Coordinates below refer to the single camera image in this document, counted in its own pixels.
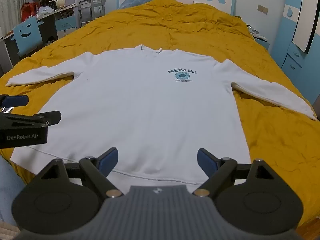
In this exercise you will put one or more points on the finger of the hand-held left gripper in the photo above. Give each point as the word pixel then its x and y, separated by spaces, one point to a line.
pixel 15 100
pixel 51 117

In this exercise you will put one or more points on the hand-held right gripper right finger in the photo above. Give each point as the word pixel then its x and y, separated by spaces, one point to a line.
pixel 206 161

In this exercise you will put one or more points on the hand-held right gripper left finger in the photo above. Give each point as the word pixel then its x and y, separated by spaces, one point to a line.
pixel 110 159

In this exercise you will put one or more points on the white printed sweatshirt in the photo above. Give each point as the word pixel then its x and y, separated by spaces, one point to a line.
pixel 140 110

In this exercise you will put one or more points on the blue smiley chair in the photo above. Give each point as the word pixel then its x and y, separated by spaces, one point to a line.
pixel 27 36

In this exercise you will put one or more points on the dark desk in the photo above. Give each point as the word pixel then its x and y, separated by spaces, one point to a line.
pixel 48 27

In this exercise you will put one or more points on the red bag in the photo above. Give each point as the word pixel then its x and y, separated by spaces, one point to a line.
pixel 28 11

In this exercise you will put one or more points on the cream round ball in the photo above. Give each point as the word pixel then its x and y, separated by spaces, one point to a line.
pixel 60 3

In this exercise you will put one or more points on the grey utility cart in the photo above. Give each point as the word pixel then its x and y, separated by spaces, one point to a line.
pixel 86 12

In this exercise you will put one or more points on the white nightstand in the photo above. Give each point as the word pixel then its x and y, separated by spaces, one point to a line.
pixel 261 41

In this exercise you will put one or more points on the blue wardrobe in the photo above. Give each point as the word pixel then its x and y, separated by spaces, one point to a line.
pixel 287 55

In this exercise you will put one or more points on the yellow blanket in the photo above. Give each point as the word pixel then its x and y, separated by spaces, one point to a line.
pixel 180 25

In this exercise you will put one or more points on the blue pillow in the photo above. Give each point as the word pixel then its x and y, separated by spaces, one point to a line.
pixel 136 1

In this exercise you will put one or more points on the white framed board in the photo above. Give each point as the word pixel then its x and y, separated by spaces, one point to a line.
pixel 303 17

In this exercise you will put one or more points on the beige wall socket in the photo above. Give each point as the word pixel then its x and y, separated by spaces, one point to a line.
pixel 262 8

